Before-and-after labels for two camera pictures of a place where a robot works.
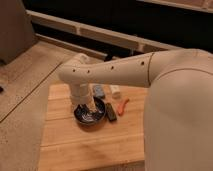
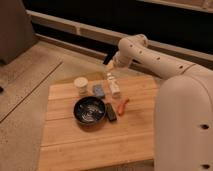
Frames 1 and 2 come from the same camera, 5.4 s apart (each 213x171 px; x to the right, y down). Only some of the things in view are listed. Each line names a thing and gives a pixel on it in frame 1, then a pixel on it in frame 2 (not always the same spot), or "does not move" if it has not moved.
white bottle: x=115 y=91 does not move
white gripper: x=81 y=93 -> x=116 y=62
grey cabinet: x=16 y=31 does not move
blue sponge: x=99 y=92 does not move
